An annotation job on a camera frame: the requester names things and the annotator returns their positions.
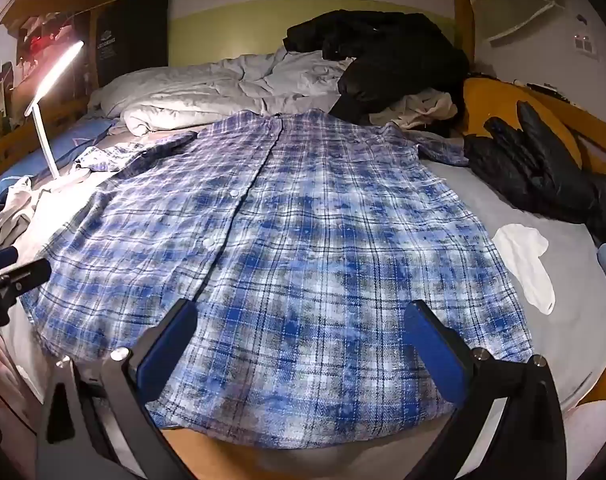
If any pale checked curtain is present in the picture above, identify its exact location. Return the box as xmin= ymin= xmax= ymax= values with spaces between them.
xmin=457 ymin=0 xmax=564 ymax=42

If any white desk lamp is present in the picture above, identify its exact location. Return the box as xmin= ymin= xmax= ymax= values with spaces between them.
xmin=24 ymin=40 xmax=85 ymax=181

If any blue pillow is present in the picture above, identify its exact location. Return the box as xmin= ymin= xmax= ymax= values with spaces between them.
xmin=0 ymin=119 xmax=116 ymax=203

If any black puffer jacket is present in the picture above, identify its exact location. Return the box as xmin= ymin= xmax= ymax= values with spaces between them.
xmin=464 ymin=101 xmax=606 ymax=248

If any beige cloth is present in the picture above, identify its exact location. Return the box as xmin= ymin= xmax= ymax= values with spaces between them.
xmin=390 ymin=87 xmax=458 ymax=131

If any yellow pillow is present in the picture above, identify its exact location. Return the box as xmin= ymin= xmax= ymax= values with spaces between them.
xmin=462 ymin=76 xmax=584 ymax=171

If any blue plaid shirt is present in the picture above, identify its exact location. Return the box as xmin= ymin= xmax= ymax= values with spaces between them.
xmin=20 ymin=109 xmax=534 ymax=448

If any white garment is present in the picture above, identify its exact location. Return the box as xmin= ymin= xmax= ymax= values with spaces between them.
xmin=0 ymin=175 xmax=51 ymax=256

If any grey crumpled duvet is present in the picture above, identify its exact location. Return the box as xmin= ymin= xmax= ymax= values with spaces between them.
xmin=87 ymin=49 xmax=356 ymax=136

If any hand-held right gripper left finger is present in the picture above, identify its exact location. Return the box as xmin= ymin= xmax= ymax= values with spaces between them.
xmin=38 ymin=299 xmax=199 ymax=480

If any black hanging bag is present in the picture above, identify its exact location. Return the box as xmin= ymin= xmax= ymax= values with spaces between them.
xmin=96 ymin=0 xmax=170 ymax=90

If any white sock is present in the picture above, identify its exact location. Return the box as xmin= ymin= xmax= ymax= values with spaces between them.
xmin=492 ymin=222 xmax=556 ymax=316

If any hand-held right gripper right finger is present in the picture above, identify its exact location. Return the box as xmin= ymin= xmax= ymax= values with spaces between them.
xmin=404 ymin=301 xmax=568 ymax=480

